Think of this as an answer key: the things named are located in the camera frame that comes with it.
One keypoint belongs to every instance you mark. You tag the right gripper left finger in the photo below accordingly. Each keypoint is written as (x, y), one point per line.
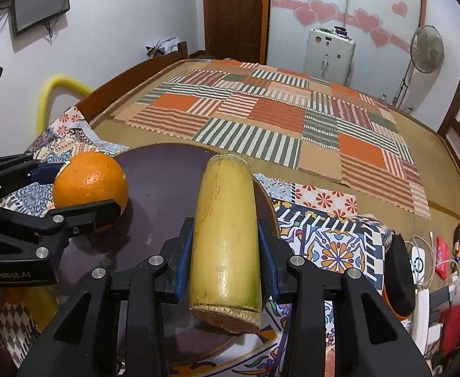
(81, 340)

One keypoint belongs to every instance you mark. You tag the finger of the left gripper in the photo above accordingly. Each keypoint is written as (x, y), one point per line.
(21, 234)
(19, 171)

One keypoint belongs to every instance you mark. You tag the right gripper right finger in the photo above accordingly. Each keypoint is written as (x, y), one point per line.
(369, 340)

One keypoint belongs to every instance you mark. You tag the large orange without sticker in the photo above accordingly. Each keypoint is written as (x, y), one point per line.
(90, 177)

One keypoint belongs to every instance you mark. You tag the yellow sugarcane piece back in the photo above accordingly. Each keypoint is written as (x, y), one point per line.
(225, 276)

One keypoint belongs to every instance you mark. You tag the person left hand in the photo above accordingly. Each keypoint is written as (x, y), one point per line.
(10, 296)

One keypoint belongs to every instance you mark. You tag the orange black device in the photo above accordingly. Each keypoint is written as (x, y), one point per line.
(398, 287)

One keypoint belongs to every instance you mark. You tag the yellow foam tube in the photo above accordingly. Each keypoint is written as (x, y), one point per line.
(52, 90)

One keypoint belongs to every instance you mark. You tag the patchwork patterned cloth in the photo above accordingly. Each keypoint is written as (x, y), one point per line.
(221, 256)

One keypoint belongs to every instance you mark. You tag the purple round plate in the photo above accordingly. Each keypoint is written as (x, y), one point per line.
(163, 186)

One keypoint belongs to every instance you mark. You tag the clothes pile by door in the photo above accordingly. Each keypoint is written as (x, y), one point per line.
(162, 47)

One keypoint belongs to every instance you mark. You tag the striped patchwork bed mat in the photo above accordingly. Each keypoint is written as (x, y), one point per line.
(288, 119)

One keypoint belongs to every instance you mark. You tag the white appliance box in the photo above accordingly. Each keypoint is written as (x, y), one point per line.
(329, 55)

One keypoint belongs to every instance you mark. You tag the brown wooden door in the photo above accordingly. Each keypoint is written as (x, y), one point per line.
(237, 29)

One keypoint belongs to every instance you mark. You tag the white standing fan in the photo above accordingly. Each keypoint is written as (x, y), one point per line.
(426, 55)

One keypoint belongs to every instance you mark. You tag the sliding wardrobe with hearts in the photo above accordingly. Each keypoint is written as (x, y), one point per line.
(381, 29)

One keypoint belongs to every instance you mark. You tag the white charger with cable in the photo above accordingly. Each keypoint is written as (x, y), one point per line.
(422, 259)

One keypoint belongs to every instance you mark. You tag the black wall mounted box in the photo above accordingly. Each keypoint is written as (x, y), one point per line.
(27, 13)

